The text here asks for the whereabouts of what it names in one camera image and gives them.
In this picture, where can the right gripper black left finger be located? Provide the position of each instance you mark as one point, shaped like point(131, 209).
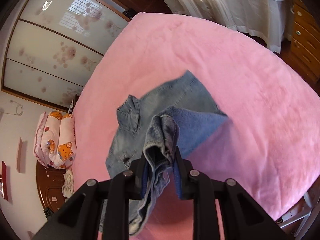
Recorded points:
point(139, 167)

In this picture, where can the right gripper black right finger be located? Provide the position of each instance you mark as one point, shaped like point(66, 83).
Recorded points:
point(185, 184)

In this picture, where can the blue denim jacket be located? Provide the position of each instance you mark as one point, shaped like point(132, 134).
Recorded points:
point(177, 115)

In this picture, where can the beige crumpled cloth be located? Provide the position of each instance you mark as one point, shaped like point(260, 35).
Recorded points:
point(68, 186)

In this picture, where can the pink bear print quilt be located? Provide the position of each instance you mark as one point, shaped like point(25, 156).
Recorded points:
point(54, 144)

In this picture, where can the dark wooden headboard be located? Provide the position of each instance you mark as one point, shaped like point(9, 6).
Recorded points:
point(49, 183)

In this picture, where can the pink bed sheet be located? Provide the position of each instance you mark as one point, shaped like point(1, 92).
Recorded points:
point(270, 143)

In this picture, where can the floral sliding wardrobe doors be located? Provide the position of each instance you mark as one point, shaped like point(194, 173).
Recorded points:
point(54, 47)

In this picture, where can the wooden drawer cabinet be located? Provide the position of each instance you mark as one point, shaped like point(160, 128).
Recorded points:
point(302, 53)

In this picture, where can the cream lace curtain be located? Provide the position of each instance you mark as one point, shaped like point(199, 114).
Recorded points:
point(270, 20)

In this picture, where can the red wall shelf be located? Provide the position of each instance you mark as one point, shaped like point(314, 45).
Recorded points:
point(3, 178)

